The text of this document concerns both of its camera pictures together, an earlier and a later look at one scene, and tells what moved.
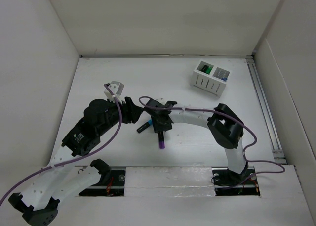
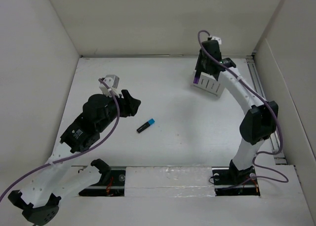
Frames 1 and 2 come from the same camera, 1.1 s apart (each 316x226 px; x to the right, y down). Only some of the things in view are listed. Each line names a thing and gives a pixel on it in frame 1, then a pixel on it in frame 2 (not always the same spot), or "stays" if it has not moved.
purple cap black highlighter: (161, 139) → (196, 77)
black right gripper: (157, 127) → (199, 66)
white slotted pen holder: (210, 78) stays
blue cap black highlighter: (144, 126) stays
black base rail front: (244, 183) stays
